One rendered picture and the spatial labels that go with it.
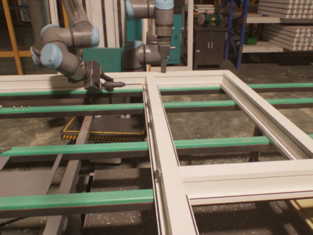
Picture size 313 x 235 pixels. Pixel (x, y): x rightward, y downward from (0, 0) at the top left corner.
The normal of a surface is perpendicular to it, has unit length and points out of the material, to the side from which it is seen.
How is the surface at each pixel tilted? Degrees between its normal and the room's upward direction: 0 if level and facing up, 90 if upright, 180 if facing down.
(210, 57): 90
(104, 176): 0
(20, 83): 90
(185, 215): 0
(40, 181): 0
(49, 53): 59
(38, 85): 90
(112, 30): 90
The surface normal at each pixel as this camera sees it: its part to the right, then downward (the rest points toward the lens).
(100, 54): -0.07, 0.44
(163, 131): 0.00, -0.90
